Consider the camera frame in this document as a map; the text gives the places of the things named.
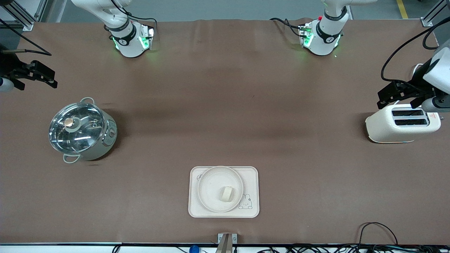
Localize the grey electric cooking pot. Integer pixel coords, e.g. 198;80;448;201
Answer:
49;97;118;164

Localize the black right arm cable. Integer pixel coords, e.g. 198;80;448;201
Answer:
0;18;52;57

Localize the cream two-slot toaster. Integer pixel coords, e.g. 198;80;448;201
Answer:
365;104;442;144

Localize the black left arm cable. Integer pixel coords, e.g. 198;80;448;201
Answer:
381;25;450;83

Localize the aluminium frame profile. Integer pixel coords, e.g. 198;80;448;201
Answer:
0;0;48;31
420;0;450;27

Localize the glass pot lid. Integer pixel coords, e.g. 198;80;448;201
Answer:
49;102;106;155

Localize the black cable bundle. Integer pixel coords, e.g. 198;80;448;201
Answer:
257;244;450;253

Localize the cream rabbit print tray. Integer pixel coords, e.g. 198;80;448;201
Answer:
188;166;260;218

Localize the brown table cover cloth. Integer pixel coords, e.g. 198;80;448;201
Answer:
0;18;450;245

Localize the cream round plate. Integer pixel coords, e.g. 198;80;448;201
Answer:
197;166;244;213

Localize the metal table edge bracket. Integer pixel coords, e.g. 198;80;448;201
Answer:
217;233;238;253

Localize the black arm base cable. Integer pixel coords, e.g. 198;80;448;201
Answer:
112;0;158;27
270;17;303;38

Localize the black looped cable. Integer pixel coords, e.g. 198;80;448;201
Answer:
358;222;399;246

